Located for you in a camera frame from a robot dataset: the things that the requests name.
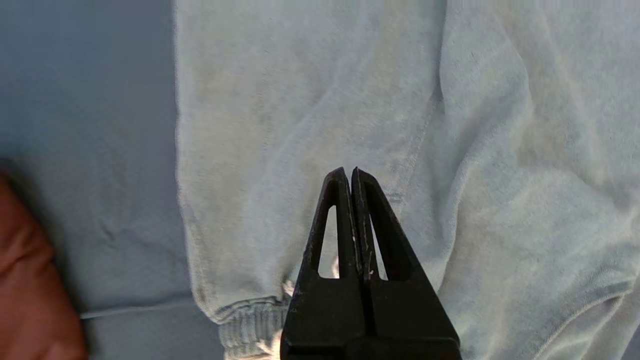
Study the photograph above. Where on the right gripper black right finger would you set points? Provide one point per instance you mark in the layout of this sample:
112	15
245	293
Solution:
405	310

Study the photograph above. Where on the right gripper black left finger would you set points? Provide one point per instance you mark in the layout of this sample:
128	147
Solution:
325	310

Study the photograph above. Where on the light blue denim shorts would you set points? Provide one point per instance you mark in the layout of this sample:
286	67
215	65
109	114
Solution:
450	125

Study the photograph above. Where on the brown shorts with white print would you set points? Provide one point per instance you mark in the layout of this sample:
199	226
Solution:
30	280

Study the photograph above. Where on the bed with blue sheet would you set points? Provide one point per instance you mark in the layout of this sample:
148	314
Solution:
85	125

